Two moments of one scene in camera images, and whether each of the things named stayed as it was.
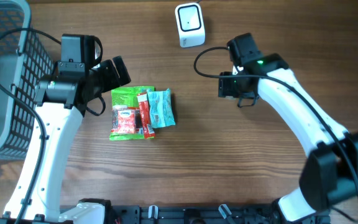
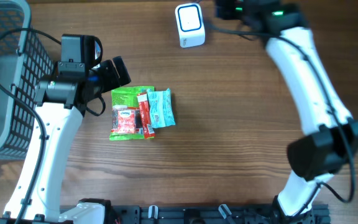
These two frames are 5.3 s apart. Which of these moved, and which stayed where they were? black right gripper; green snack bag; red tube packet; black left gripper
Moved: black right gripper
Stayed: green snack bag; black left gripper; red tube packet
